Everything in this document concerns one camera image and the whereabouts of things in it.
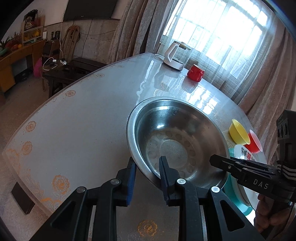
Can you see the left beige curtain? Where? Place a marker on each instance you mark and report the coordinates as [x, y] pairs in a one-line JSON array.
[[140, 29]]

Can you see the wooden cabinet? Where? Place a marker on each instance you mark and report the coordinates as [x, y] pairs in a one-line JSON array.
[[16, 62]]

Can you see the teal plastic plate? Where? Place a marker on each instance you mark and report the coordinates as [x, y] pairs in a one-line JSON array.
[[228, 189]]

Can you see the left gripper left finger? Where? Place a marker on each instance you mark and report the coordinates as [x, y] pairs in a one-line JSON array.
[[91, 208]]

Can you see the red plastic bowl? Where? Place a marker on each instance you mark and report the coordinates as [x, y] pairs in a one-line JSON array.
[[255, 144]]

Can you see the white glass electric kettle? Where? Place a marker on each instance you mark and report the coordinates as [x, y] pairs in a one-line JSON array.
[[175, 55]]

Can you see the white sheer curtain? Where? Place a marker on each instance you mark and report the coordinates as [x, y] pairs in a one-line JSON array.
[[227, 39]]

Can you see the stainless steel bowl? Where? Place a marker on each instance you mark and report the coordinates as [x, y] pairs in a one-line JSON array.
[[183, 134]]

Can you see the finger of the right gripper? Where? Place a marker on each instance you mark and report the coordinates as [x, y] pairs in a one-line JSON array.
[[234, 166]]

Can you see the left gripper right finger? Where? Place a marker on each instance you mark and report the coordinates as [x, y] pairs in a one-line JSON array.
[[205, 214]]

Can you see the yellow plastic bowl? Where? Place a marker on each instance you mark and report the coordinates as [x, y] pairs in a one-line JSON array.
[[238, 133]]

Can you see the person's right hand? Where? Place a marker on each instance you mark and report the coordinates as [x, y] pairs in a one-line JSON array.
[[263, 219]]

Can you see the small shelf with ornaments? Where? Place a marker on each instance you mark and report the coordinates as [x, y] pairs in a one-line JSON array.
[[32, 26]]

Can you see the pink plastic bag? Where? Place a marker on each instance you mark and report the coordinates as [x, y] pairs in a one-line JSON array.
[[38, 68]]

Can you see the wooden chair by wall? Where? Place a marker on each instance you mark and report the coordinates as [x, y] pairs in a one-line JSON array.
[[72, 36]]

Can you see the black wall television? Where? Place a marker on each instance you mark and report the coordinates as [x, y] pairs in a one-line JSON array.
[[89, 9]]

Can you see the beige curtain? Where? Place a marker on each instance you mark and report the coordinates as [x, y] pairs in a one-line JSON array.
[[273, 88], [140, 29]]

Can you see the dark low side table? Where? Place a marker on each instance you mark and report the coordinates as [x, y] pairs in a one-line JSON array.
[[64, 75]]

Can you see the red mug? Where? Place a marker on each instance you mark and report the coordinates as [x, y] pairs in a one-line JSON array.
[[195, 73]]

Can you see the right beige curtain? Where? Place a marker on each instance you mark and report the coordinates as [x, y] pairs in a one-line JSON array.
[[273, 88]]

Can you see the white dragon pattern plate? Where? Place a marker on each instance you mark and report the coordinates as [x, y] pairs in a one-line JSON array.
[[244, 195]]

